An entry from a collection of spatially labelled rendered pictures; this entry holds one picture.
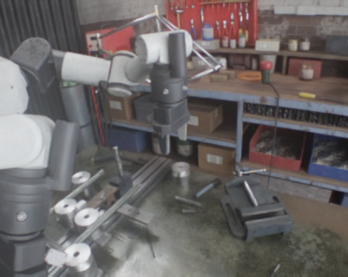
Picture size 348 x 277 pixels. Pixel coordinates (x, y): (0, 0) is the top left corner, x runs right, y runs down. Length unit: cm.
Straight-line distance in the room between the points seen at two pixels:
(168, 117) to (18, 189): 38
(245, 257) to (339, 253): 19
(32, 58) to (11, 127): 51
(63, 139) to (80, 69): 48
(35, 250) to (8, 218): 6
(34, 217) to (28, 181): 5
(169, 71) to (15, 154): 37
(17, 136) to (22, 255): 16
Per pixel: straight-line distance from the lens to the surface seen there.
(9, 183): 36
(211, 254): 55
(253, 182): 70
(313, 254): 59
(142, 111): 216
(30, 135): 33
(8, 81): 74
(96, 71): 81
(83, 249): 49
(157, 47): 56
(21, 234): 40
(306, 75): 204
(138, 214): 58
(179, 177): 70
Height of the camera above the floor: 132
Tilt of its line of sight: 27 degrees down
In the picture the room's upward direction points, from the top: 5 degrees counter-clockwise
